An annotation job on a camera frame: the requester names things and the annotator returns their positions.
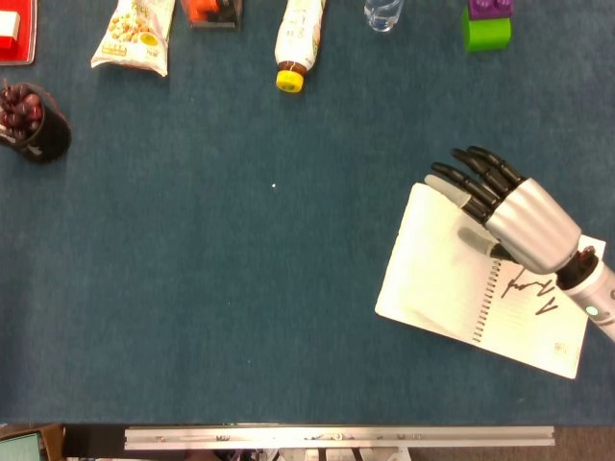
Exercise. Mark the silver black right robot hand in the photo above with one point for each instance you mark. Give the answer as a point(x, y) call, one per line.
point(533, 225)

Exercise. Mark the kraft cover spiral notebook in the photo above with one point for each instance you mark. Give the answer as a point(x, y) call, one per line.
point(432, 278)

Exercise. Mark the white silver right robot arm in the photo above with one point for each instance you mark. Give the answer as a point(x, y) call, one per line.
point(598, 293)

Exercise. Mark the green toy block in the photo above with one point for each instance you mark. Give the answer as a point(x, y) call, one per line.
point(485, 34)

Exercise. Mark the purple toy block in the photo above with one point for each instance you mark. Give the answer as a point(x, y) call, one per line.
point(490, 7)

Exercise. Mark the clear plastic water bottle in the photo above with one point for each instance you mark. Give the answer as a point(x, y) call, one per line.
point(383, 14)

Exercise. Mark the teal felt table cloth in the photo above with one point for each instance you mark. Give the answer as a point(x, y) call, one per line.
point(240, 264)

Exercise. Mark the white bottle with yellow cap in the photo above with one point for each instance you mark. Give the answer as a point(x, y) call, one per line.
point(298, 38)

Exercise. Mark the orange item in clear box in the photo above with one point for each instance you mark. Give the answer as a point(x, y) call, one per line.
point(209, 12)

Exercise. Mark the white snack bag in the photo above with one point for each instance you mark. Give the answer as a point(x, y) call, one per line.
point(132, 33)

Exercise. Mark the black cup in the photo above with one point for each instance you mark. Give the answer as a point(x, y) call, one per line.
point(53, 139)

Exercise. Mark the dark red grapes bunch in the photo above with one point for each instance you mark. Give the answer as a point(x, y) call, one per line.
point(21, 113)

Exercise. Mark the red tray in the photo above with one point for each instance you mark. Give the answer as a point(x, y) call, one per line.
point(28, 29)

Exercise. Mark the teal screen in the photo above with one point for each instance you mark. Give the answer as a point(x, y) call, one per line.
point(19, 447)

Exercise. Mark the white and red box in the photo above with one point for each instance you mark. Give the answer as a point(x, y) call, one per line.
point(8, 29)

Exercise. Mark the aluminium profile rail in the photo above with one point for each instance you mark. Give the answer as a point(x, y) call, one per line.
point(336, 438)

